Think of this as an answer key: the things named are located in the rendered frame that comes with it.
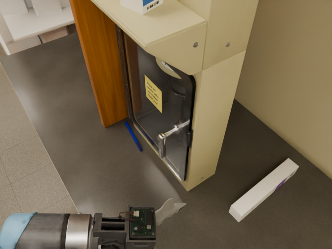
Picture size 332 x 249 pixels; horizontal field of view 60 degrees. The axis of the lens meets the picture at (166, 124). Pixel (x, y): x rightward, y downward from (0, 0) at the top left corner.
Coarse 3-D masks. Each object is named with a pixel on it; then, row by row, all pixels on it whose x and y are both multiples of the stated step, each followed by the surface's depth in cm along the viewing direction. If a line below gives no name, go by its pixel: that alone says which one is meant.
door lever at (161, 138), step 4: (172, 128) 70; (176, 128) 69; (168, 132) 69; (172, 132) 69; (176, 132) 70; (160, 136) 68; (164, 136) 68; (160, 140) 68; (164, 140) 69; (160, 144) 70; (164, 144) 70; (160, 148) 71; (164, 148) 71; (160, 152) 72; (164, 152) 73; (160, 156) 74; (164, 156) 74
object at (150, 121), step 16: (128, 48) 73; (128, 64) 78; (144, 64) 69; (160, 64) 62; (128, 80) 84; (144, 80) 73; (160, 80) 65; (176, 80) 59; (192, 80) 54; (144, 96) 79; (176, 96) 62; (192, 96) 57; (144, 112) 85; (160, 112) 74; (176, 112) 66; (192, 112) 61; (144, 128) 92; (160, 128) 79; (176, 144) 74; (176, 160) 80
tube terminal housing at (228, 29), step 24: (192, 0) 45; (216, 0) 42; (240, 0) 46; (216, 24) 46; (240, 24) 49; (216, 48) 50; (240, 48) 54; (216, 72) 55; (240, 72) 60; (216, 96) 61; (192, 120) 64; (216, 120) 68; (192, 144) 69; (216, 144) 77; (192, 168) 78
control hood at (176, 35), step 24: (96, 0) 49; (168, 0) 48; (120, 24) 44; (144, 24) 43; (168, 24) 43; (192, 24) 43; (144, 48) 41; (168, 48) 43; (192, 48) 46; (192, 72) 50
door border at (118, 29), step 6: (120, 30) 72; (120, 36) 74; (120, 42) 76; (120, 48) 78; (120, 60) 81; (126, 78) 84; (126, 84) 86; (126, 90) 89; (126, 102) 94; (132, 120) 98
